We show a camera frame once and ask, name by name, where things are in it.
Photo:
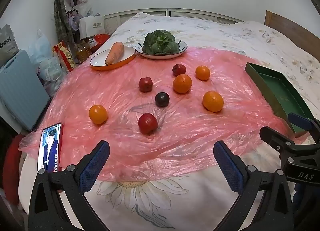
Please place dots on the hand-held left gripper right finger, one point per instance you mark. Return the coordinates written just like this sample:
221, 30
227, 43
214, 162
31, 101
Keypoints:
228, 168

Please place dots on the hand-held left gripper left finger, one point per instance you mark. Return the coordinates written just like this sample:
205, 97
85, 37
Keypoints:
96, 166

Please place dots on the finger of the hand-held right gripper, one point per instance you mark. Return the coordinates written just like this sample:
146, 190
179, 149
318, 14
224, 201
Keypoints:
298, 120
275, 138

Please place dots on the green tray box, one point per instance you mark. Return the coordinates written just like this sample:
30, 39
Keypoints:
280, 88

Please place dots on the orange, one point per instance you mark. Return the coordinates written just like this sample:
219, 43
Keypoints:
98, 114
202, 72
182, 83
212, 101

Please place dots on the red apple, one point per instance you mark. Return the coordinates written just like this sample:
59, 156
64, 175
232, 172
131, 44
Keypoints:
147, 123
179, 69
145, 84

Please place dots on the dark purple plum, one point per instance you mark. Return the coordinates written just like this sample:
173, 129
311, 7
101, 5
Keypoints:
162, 99

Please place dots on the pink plastic sheet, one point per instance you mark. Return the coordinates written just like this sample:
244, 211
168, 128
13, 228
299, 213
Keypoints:
200, 133

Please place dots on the smartphone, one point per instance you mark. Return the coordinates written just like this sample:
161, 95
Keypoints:
50, 146

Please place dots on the red cloth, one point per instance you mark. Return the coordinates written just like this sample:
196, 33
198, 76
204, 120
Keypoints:
12, 166

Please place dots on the wooden headboard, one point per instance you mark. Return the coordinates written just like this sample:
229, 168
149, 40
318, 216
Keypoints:
287, 24

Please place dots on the light blue suitcase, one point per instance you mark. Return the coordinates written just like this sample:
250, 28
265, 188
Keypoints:
22, 90

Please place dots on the pale blue plastic bag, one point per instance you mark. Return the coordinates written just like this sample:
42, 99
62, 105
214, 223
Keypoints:
50, 70

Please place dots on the orange rimmed white plate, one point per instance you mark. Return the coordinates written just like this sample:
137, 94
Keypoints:
126, 57

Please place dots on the carrot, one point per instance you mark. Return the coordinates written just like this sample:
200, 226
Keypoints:
115, 53

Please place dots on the orange rice bag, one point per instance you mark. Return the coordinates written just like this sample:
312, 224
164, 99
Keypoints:
65, 55

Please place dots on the yellow oil bottle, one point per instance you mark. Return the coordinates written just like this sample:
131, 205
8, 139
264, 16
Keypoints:
83, 52

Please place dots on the red bag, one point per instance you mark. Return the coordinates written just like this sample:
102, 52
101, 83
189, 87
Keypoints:
101, 39

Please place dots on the dark rimmed white plate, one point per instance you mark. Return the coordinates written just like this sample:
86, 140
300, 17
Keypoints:
183, 45

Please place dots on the floral quilt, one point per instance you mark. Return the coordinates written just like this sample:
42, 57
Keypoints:
200, 28

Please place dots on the green bok choy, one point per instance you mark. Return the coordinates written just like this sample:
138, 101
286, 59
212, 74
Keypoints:
160, 42

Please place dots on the white paper bag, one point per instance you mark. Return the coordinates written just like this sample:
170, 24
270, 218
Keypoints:
91, 25

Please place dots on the small white fan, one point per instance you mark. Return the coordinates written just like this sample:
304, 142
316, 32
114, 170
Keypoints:
73, 22

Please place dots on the grey printed bag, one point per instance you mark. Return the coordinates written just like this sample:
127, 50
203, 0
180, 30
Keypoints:
7, 45

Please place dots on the plaid garment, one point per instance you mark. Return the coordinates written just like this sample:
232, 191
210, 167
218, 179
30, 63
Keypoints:
60, 15

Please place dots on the clear plastic bag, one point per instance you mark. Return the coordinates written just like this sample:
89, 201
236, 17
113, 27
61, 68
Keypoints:
83, 2

